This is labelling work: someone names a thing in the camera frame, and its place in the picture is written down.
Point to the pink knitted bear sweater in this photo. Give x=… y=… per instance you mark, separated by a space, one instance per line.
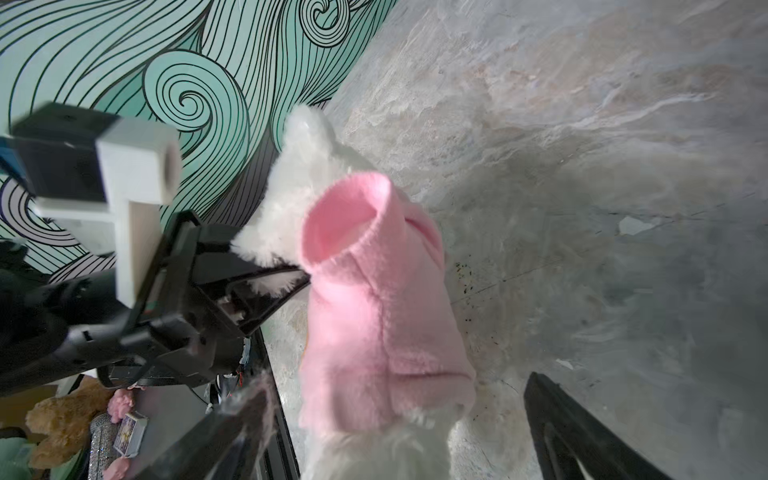
x=383 y=342

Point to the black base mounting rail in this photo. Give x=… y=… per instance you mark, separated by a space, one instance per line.
x=276 y=457

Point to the white plush teddy bear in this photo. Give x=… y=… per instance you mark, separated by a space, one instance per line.
x=311 y=161

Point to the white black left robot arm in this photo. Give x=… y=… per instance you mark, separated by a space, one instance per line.
x=53 y=331

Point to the small pink plush toy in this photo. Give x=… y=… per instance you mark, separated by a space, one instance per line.
x=121 y=403

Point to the small printed card box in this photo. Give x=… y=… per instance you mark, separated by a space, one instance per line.
x=130 y=433

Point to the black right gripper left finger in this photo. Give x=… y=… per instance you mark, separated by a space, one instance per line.
x=223 y=445

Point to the brown plush teddy background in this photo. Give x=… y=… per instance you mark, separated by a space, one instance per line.
x=65 y=423

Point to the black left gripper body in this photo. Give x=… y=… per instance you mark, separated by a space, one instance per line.
x=199 y=308

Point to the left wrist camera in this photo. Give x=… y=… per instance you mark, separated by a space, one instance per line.
x=102 y=177

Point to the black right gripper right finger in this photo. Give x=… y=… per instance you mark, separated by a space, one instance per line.
x=570 y=443

